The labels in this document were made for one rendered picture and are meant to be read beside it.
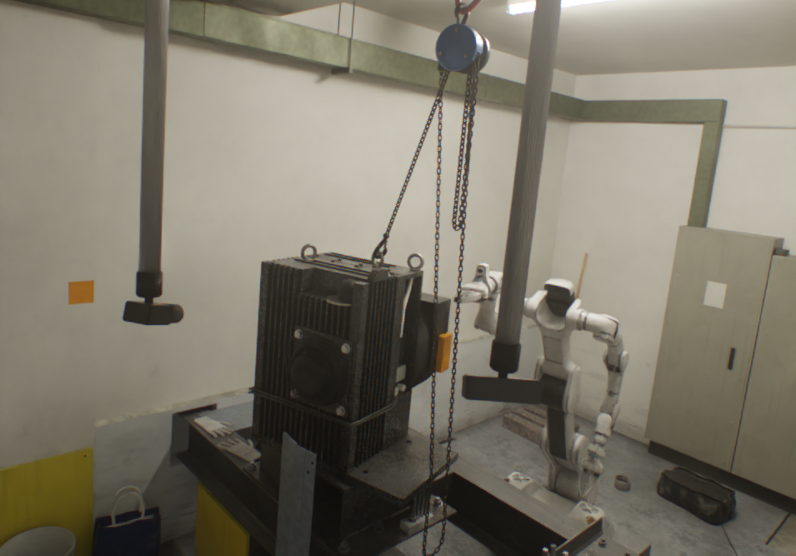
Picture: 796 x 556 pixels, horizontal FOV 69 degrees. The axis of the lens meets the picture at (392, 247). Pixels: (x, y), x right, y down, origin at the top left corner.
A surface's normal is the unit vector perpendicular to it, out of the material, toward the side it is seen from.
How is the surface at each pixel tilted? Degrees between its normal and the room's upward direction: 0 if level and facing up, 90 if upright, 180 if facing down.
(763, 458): 90
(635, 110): 90
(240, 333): 90
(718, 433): 90
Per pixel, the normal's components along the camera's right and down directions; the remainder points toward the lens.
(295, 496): -0.58, 0.07
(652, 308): -0.73, 0.04
